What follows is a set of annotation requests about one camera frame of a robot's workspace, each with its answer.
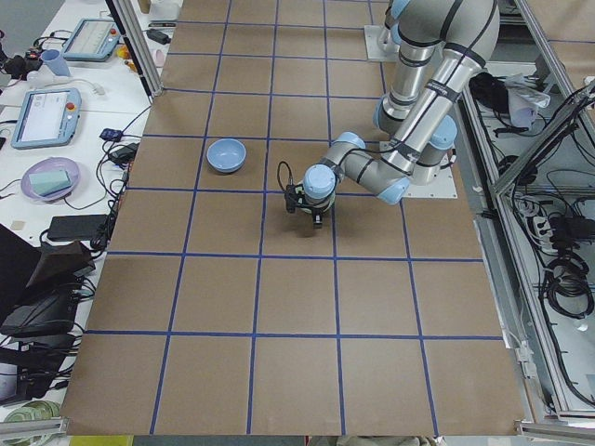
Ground light blue plastic cup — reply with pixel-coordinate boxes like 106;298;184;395
41;49;71;77

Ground green bowl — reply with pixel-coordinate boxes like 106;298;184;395
296;183;335;214

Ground black power adapter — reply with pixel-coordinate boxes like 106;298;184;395
146;29;171;45

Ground near blue teach pendant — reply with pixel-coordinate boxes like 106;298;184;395
11;88;82;150

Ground aluminium frame post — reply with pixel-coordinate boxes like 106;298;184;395
105;0;163;98

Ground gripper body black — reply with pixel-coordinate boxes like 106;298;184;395
300;200;335;222

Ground small blue device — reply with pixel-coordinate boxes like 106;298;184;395
99;128;124;142

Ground teal sponge block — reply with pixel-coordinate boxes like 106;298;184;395
28;169;72;196

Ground blue bowl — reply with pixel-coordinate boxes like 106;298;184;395
206;138;246;174

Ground blue teach pendant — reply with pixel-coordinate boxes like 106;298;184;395
62;19;121;62
11;88;82;150

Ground coiled black cables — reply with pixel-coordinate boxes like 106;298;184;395
538;255;594;320

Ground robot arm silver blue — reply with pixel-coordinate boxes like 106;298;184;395
380;0;410;48
284;0;500;228

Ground far blue teach pendant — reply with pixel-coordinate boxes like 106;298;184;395
62;19;121;62

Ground black laptop stand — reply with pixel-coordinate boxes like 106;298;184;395
1;242;95;335

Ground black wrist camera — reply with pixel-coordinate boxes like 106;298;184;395
284;184;303;214

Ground black flat phone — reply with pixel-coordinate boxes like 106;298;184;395
46;214;108;242

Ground purple plate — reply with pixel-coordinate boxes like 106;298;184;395
20;157;81;202

